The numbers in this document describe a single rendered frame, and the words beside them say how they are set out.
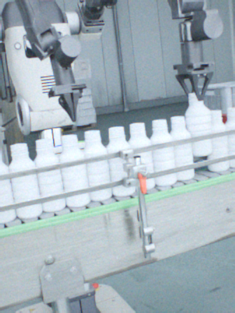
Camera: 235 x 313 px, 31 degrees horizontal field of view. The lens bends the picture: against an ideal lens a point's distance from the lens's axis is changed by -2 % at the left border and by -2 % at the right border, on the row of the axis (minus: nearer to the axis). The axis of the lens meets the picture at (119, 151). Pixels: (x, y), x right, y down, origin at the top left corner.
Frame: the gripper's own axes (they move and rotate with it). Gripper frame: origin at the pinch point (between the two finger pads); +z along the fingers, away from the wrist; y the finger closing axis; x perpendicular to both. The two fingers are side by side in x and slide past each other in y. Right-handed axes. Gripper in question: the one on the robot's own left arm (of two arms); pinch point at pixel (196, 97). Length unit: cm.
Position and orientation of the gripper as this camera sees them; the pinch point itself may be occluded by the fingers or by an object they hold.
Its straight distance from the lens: 113.3
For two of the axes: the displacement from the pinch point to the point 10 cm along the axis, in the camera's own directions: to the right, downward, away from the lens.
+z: 1.1, 9.8, 1.9
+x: -9.1, 1.8, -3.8
